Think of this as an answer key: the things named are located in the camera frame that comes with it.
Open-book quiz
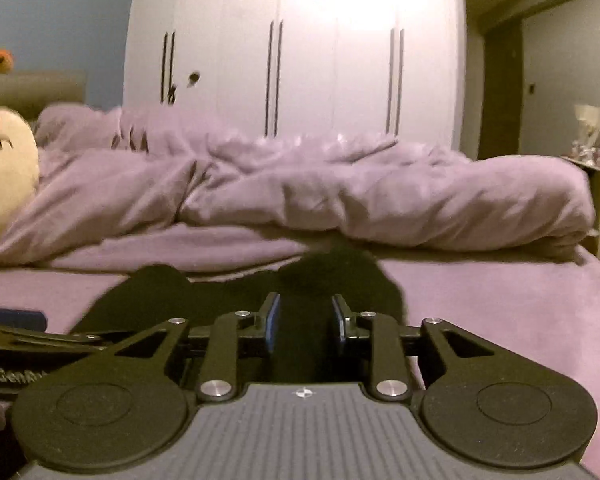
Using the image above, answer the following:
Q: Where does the dark door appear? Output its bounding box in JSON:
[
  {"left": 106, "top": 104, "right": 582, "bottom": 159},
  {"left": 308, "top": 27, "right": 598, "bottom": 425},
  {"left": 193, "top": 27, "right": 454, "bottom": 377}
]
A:
[{"left": 481, "top": 21, "right": 526, "bottom": 161}]

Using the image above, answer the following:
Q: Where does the nightstand with items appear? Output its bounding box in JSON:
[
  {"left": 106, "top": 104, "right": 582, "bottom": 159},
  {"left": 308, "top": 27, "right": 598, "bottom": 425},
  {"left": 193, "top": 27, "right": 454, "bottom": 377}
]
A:
[{"left": 561, "top": 155, "right": 600, "bottom": 237}]

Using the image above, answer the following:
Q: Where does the white wardrobe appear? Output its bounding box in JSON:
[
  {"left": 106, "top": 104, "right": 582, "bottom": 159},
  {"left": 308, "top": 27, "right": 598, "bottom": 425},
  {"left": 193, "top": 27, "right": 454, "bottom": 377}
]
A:
[{"left": 122, "top": 0, "right": 469, "bottom": 153}]

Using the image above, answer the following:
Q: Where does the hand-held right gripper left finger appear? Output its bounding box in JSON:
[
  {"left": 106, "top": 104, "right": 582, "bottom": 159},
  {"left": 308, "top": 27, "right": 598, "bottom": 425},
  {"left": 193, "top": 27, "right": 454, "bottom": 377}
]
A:
[{"left": 112, "top": 291, "right": 282, "bottom": 403}]

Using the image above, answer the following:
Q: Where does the bed with purple sheet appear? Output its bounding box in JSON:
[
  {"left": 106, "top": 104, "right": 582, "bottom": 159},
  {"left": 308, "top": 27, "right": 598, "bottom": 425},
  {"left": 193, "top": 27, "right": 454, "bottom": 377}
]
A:
[{"left": 0, "top": 232, "right": 600, "bottom": 480}]

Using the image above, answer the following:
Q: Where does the black garment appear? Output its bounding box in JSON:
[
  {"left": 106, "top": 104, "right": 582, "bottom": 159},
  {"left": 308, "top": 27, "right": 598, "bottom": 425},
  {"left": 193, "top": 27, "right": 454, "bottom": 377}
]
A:
[{"left": 70, "top": 242, "right": 409, "bottom": 382}]

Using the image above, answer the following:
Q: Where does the cream plush toy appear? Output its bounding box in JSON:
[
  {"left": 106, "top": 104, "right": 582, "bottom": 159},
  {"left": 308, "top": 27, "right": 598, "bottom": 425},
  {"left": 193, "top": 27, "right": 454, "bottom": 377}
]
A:
[{"left": 0, "top": 106, "right": 41, "bottom": 247}]

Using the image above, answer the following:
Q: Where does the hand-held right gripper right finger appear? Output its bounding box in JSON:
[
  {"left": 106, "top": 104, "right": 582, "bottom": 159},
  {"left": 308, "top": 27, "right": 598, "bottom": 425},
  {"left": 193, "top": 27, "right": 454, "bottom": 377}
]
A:
[{"left": 331, "top": 293, "right": 498, "bottom": 402}]

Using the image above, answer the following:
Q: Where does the white wrapped bouquet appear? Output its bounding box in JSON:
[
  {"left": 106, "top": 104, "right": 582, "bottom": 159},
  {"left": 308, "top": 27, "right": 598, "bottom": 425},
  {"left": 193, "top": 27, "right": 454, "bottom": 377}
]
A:
[{"left": 571, "top": 103, "right": 600, "bottom": 167}]

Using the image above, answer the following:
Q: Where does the purple duvet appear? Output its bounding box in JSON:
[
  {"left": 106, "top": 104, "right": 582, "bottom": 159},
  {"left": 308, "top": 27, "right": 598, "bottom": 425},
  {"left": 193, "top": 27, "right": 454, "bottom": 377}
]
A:
[{"left": 0, "top": 101, "right": 597, "bottom": 267}]

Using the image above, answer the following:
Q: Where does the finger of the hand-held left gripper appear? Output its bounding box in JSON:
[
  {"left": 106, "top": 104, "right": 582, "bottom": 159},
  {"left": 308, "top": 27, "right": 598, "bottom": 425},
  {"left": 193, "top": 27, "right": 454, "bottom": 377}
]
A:
[{"left": 0, "top": 306, "right": 108, "bottom": 352}]

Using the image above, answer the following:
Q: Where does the beige headboard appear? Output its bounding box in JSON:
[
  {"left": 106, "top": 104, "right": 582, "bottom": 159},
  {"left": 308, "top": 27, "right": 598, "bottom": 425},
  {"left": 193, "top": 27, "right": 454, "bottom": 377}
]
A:
[{"left": 0, "top": 70, "right": 89, "bottom": 122}]

